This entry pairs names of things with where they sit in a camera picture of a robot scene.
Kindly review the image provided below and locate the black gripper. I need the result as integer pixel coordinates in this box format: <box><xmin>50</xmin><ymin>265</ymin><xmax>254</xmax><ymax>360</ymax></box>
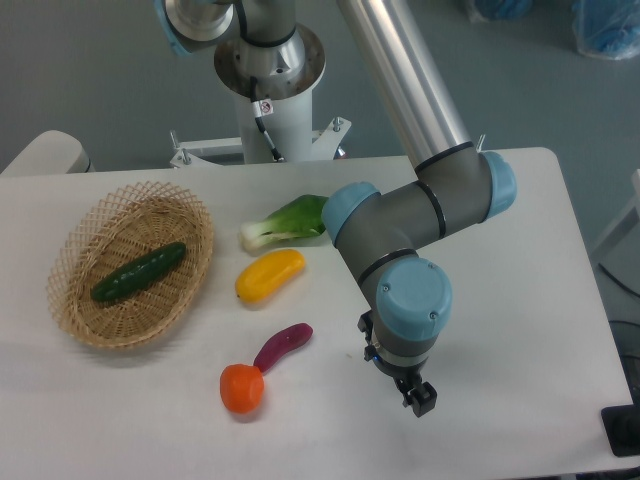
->
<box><xmin>357</xmin><ymin>310</ymin><xmax>437</xmax><ymax>417</ymax></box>

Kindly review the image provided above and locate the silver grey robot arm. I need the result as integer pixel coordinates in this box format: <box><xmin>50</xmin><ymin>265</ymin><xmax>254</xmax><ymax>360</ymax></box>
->
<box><xmin>155</xmin><ymin>1</ymin><xmax>517</xmax><ymax>416</ymax></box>

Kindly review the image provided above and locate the green cucumber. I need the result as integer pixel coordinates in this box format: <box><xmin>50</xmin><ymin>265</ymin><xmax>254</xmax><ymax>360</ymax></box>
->
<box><xmin>90</xmin><ymin>242</ymin><xmax>187</xmax><ymax>303</ymax></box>

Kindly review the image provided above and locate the woven bamboo basket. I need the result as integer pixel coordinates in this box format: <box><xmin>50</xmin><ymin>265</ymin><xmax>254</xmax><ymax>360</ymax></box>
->
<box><xmin>47</xmin><ymin>182</ymin><xmax>214</xmax><ymax>349</ymax></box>

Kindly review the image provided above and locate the purple sweet potato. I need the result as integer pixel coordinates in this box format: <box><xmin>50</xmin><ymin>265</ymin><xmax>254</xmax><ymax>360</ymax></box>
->
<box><xmin>253</xmin><ymin>323</ymin><xmax>314</xmax><ymax>373</ymax></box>

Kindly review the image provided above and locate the orange carrot piece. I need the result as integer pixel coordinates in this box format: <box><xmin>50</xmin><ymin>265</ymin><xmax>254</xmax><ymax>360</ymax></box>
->
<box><xmin>219</xmin><ymin>364</ymin><xmax>264</xmax><ymax>414</ymax></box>

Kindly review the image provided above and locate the yellow mango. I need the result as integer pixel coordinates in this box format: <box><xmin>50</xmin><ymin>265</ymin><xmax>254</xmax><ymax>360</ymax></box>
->
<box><xmin>235</xmin><ymin>249</ymin><xmax>306</xmax><ymax>304</ymax></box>

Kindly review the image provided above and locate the green bok choy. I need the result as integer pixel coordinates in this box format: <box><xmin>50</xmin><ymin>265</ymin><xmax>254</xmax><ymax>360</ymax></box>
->
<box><xmin>239</xmin><ymin>194</ymin><xmax>328</xmax><ymax>252</ymax></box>

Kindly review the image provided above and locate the black device at table edge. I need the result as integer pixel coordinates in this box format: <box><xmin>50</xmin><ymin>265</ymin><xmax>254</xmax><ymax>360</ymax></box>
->
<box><xmin>601</xmin><ymin>404</ymin><xmax>639</xmax><ymax>457</ymax></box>

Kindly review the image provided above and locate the blue plastic bag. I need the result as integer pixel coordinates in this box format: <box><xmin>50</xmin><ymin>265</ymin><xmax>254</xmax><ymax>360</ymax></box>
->
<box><xmin>571</xmin><ymin>0</ymin><xmax>639</xmax><ymax>61</ymax></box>

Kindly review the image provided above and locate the white chair back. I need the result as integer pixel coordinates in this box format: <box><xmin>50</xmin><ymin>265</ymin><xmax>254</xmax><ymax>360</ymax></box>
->
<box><xmin>1</xmin><ymin>130</ymin><xmax>95</xmax><ymax>178</ymax></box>

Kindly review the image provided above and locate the black floor cable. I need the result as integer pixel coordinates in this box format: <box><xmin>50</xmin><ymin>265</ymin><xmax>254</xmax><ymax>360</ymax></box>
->
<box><xmin>597</xmin><ymin>259</ymin><xmax>640</xmax><ymax>296</ymax></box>

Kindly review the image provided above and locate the white furniture frame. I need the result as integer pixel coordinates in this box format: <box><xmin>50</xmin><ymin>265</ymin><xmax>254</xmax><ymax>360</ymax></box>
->
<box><xmin>590</xmin><ymin>170</ymin><xmax>639</xmax><ymax>262</ymax></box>

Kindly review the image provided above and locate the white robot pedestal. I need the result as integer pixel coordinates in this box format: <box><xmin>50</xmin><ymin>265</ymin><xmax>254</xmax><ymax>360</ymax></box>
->
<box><xmin>170</xmin><ymin>82</ymin><xmax>352</xmax><ymax>168</ymax></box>

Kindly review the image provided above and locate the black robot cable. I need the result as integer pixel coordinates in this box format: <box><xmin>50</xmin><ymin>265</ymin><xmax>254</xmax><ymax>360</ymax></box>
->
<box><xmin>248</xmin><ymin>74</ymin><xmax>287</xmax><ymax>164</ymax></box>

